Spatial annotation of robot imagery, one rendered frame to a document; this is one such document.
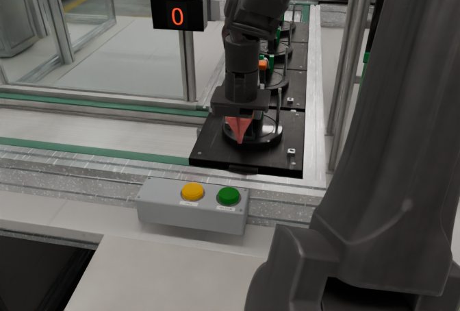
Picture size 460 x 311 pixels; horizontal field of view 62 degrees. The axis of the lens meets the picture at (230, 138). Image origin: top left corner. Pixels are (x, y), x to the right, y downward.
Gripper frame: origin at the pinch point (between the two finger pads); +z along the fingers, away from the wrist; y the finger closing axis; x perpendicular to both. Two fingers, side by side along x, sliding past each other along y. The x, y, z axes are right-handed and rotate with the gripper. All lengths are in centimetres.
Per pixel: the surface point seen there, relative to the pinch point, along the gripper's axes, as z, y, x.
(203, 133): 7.7, 10.0, -12.0
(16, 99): 11, 67, -25
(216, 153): 7.7, 5.6, -5.1
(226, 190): 7.6, 1.4, 6.7
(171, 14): -16.1, 19.2, -23.5
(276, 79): 5.3, -4.9, -39.7
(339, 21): 15, -31, -131
